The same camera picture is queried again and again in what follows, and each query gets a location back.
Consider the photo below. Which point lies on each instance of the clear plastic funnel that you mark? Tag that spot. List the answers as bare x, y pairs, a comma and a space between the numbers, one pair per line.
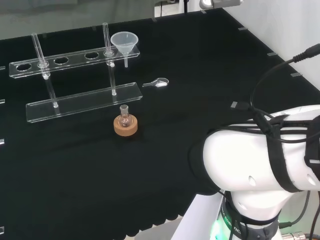
124, 41

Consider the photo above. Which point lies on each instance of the small round-bottom glass flask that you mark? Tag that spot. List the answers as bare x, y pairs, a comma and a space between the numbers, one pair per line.
124, 120

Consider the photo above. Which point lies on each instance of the black tripod pole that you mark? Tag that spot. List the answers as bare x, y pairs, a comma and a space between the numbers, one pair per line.
185, 5

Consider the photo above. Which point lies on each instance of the black cloth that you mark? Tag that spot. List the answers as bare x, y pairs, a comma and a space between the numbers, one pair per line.
100, 175

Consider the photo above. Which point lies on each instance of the clear acrylic funnel stand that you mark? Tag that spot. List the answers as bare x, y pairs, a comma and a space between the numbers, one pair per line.
82, 101

